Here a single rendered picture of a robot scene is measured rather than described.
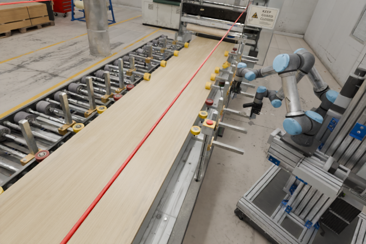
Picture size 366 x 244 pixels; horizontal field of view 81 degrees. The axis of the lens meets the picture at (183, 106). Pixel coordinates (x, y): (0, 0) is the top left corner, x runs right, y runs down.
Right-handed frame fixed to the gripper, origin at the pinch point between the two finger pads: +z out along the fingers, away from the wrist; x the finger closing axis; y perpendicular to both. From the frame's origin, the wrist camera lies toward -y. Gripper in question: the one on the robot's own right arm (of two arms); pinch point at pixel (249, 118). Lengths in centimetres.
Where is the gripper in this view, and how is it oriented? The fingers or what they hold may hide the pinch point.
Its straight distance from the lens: 220.4
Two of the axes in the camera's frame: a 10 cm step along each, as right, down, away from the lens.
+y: 9.4, 2.6, -2.2
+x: 3.3, -4.9, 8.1
